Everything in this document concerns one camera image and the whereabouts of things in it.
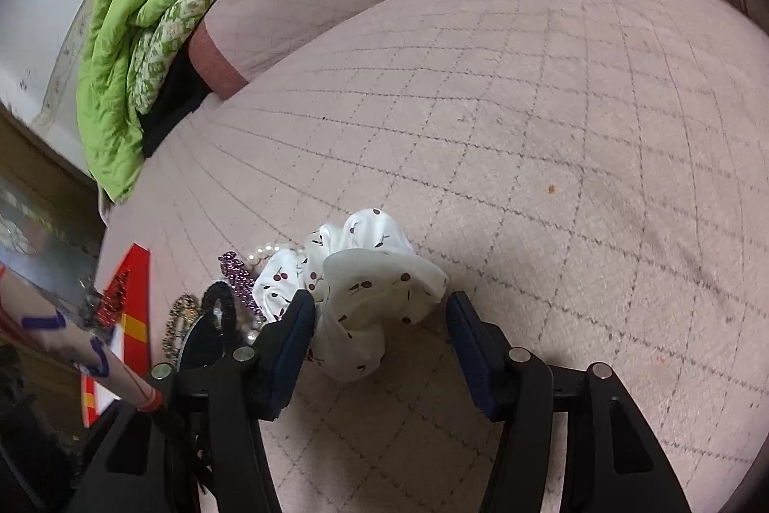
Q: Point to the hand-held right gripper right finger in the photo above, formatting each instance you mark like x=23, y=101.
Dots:
x=474, y=357

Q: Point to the red beaded jewellery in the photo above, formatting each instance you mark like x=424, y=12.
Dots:
x=114, y=302

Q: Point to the white cherry print scrunchie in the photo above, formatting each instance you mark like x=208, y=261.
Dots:
x=360, y=284

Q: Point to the black cloth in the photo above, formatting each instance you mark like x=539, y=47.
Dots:
x=174, y=110

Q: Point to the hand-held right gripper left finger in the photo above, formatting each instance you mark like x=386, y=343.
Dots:
x=294, y=345

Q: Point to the red and white tray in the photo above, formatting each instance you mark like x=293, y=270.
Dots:
x=135, y=263

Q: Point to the bright green quilt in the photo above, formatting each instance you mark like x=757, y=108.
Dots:
x=120, y=68

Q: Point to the pink quilted bedspread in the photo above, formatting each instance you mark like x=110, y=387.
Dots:
x=540, y=128

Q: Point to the dark sparkly hair clip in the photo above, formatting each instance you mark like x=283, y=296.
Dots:
x=90, y=302

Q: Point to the gold hair clip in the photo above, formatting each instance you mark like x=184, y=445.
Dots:
x=180, y=314

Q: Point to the purple rhinestone hair clip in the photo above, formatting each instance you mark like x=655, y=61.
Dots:
x=234, y=272

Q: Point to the wooden cabinet with glass door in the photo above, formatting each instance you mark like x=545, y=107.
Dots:
x=36, y=158

